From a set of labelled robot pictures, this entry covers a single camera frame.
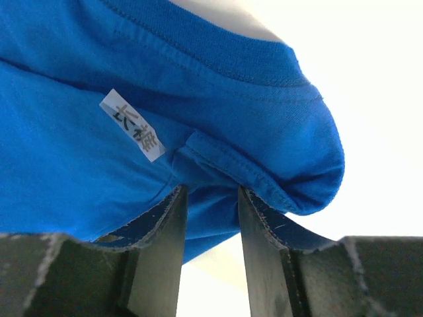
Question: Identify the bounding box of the blue printed t shirt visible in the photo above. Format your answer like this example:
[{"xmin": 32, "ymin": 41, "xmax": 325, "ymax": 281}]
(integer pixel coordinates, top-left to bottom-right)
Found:
[{"xmin": 1, "ymin": 1, "xmax": 345, "ymax": 261}]

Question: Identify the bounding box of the white size label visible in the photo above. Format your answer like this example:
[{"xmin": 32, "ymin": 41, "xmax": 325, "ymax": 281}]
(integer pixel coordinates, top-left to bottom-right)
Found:
[{"xmin": 99, "ymin": 89, "xmax": 166, "ymax": 162}]

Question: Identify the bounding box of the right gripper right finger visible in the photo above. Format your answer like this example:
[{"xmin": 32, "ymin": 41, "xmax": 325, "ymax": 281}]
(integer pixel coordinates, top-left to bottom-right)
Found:
[{"xmin": 238, "ymin": 188, "xmax": 422, "ymax": 316}]

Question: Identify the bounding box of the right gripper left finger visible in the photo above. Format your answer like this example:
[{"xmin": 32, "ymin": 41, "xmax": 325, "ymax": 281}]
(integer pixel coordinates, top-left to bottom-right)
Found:
[{"xmin": 1, "ymin": 186, "xmax": 188, "ymax": 316}]

